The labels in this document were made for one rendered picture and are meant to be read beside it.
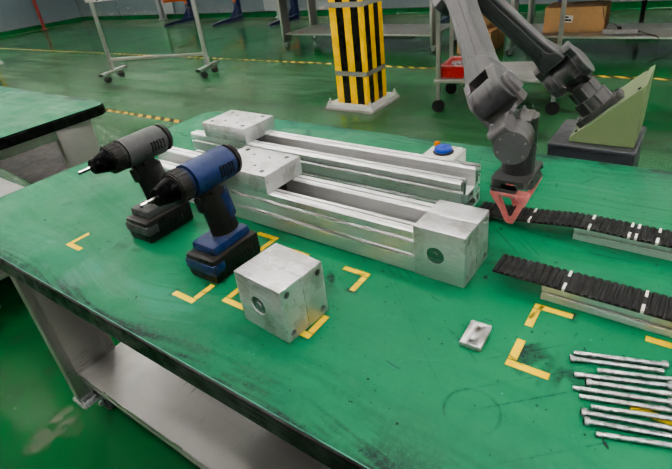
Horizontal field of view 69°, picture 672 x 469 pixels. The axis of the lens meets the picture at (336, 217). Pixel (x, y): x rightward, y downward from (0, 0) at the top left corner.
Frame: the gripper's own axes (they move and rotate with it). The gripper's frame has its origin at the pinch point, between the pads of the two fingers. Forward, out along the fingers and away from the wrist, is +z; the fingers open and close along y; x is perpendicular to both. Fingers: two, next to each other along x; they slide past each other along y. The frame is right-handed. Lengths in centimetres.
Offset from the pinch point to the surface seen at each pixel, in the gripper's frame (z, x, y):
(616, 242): 0.8, 17.8, 1.4
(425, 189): -3.7, -16.5, 4.2
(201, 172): -19, -39, 39
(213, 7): 56, -935, -744
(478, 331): 1.2, 5.7, 32.3
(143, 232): -1, -63, 40
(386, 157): -5.6, -29.7, -3.1
